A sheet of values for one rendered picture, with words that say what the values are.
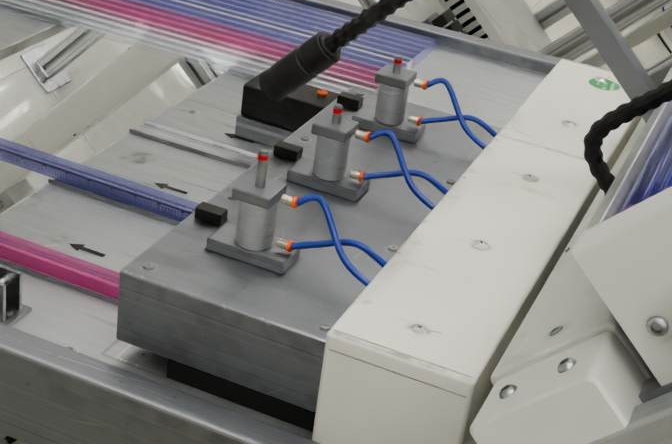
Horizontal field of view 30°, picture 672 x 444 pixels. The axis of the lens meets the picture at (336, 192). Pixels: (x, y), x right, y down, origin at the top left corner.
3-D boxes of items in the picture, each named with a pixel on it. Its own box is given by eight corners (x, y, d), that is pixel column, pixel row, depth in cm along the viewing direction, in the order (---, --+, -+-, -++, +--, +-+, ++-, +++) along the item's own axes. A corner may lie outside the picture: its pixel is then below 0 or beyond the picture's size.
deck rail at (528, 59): (14, -25, 145) (14, -77, 142) (24, -29, 147) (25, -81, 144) (615, 141, 124) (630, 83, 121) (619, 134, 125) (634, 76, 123)
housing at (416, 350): (295, 540, 70) (325, 329, 64) (528, 204, 111) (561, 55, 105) (429, 595, 68) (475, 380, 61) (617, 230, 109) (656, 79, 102)
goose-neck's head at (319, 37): (251, 79, 64) (313, 34, 62) (266, 69, 66) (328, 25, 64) (271, 107, 65) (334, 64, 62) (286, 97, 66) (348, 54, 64)
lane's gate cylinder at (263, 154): (252, 187, 71) (256, 151, 70) (257, 183, 72) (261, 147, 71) (262, 190, 71) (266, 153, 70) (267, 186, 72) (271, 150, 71)
